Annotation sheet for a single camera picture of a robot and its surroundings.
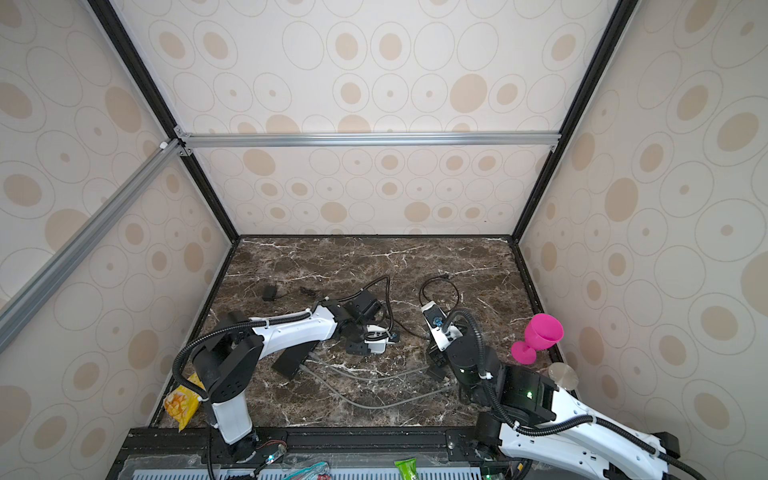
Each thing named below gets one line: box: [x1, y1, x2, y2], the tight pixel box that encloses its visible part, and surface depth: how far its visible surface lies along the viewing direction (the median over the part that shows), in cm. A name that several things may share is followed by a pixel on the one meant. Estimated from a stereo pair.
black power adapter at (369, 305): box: [355, 290, 382, 323], surface depth 74 cm
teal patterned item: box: [282, 462, 330, 480], surface depth 70 cm
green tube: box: [394, 458, 417, 480], surface depth 71 cm
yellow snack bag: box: [163, 373, 206, 431], surface depth 79 cm
